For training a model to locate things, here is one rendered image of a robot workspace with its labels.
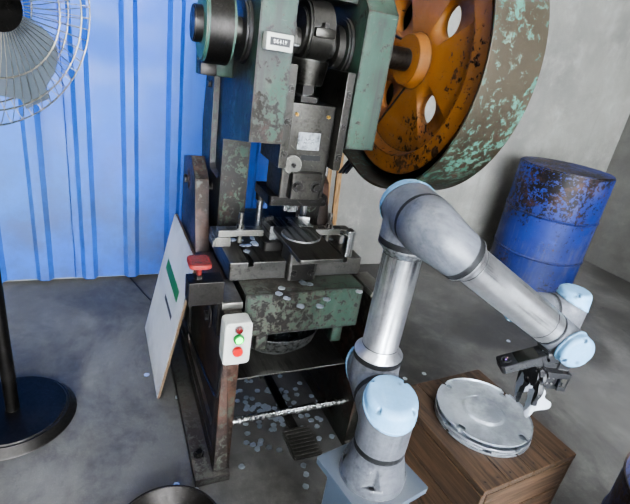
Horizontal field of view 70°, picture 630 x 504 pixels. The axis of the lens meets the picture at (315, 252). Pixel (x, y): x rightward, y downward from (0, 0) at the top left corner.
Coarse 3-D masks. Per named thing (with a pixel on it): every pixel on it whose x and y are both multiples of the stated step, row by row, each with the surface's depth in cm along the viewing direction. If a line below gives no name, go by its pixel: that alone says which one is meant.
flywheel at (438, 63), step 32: (416, 0) 143; (448, 0) 130; (480, 0) 115; (416, 32) 144; (480, 32) 115; (416, 64) 139; (448, 64) 131; (480, 64) 115; (384, 96) 166; (416, 96) 145; (448, 96) 131; (384, 128) 162; (416, 128) 145; (448, 128) 127; (384, 160) 157; (416, 160) 140
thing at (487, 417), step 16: (448, 384) 149; (464, 384) 150; (480, 384) 152; (448, 400) 142; (464, 400) 142; (480, 400) 143; (496, 400) 145; (512, 400) 147; (448, 416) 135; (464, 416) 136; (480, 416) 136; (496, 416) 137; (512, 416) 139; (464, 432) 129; (480, 432) 131; (496, 432) 132; (512, 432) 133; (528, 432) 134
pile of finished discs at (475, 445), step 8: (440, 416) 136; (448, 424) 133; (448, 432) 133; (456, 432) 130; (464, 440) 129; (472, 440) 129; (472, 448) 128; (480, 448) 127; (488, 448) 126; (496, 448) 127; (504, 448) 128; (512, 448) 129; (520, 448) 129; (496, 456) 127; (504, 456) 127; (512, 456) 127
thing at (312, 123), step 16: (304, 96) 132; (304, 112) 129; (320, 112) 131; (304, 128) 131; (320, 128) 133; (304, 144) 133; (320, 144) 136; (288, 160) 132; (304, 160) 136; (320, 160) 138; (272, 176) 142; (288, 176) 136; (304, 176) 135; (320, 176) 137; (288, 192) 136; (304, 192) 137; (320, 192) 142
